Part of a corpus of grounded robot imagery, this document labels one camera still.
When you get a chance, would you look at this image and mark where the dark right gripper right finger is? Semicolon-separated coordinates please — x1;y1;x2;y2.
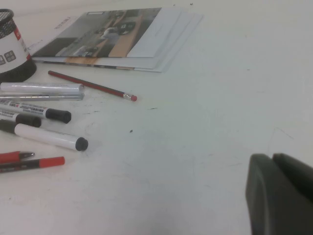
272;153;313;211

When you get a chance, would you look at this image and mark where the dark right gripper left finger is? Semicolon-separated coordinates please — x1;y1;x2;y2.
245;153;313;235

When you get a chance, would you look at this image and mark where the red pen with metal tip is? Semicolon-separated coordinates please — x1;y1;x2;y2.
0;151;35;164

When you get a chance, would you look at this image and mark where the clear plastic pen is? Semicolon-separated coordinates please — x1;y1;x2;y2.
0;93;85;102

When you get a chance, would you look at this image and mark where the black mesh pen holder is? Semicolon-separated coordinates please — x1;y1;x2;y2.
0;9;37;83

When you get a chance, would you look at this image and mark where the white paper brochure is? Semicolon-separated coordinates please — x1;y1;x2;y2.
41;11;195;71
92;13;204;73

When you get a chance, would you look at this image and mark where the red pencil with eraser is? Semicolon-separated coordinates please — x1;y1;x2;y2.
48;70;137;102

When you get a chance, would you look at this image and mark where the dark marker with red cap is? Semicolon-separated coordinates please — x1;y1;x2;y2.
0;156;66;173

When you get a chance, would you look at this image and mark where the printed marker with black cap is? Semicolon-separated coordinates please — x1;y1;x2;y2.
0;100;72;123

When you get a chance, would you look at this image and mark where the plain white marker black end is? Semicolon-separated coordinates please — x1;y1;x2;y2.
0;119;89;152

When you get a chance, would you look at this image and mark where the brochure with photo cover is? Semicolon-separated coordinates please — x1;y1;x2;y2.
28;7;183;59

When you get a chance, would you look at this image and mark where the short marker with black cap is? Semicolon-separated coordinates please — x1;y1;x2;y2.
0;110;42;128

